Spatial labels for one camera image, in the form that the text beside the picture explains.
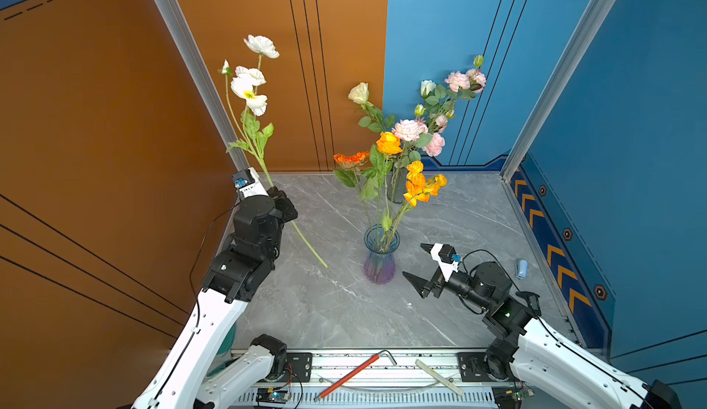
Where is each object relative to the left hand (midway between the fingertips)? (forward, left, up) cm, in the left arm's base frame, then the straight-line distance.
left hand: (279, 185), depth 65 cm
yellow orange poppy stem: (+12, -41, -12) cm, 44 cm away
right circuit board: (-38, -59, -39) cm, 80 cm away
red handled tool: (-34, -16, -38) cm, 54 cm away
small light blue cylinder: (-4, -73, -36) cm, 81 cm away
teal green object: (-27, +18, -38) cm, 50 cm away
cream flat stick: (-34, -41, -38) cm, 65 cm away
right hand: (-10, -34, -17) cm, 40 cm away
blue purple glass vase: (-7, -25, -28) cm, 39 cm away
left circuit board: (-38, +3, -39) cm, 55 cm away
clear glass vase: (+7, -29, -5) cm, 30 cm away
